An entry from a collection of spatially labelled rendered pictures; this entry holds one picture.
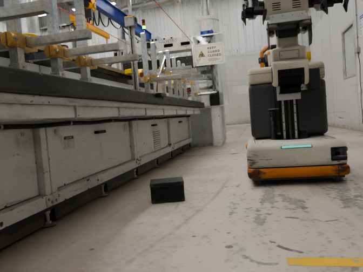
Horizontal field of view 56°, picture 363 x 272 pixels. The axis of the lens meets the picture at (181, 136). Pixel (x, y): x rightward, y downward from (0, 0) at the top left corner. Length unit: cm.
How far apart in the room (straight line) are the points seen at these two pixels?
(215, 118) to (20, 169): 406
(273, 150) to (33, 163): 141
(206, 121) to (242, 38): 674
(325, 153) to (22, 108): 174
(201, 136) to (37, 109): 434
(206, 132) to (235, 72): 641
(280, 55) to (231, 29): 973
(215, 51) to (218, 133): 127
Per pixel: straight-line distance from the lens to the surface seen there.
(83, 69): 178
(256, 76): 260
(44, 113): 147
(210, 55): 546
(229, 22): 1211
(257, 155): 227
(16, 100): 134
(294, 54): 238
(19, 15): 111
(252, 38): 1194
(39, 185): 181
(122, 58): 175
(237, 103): 1171
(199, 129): 557
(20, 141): 171
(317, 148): 231
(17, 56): 135
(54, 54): 155
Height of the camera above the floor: 49
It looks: 3 degrees down
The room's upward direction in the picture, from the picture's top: 5 degrees counter-clockwise
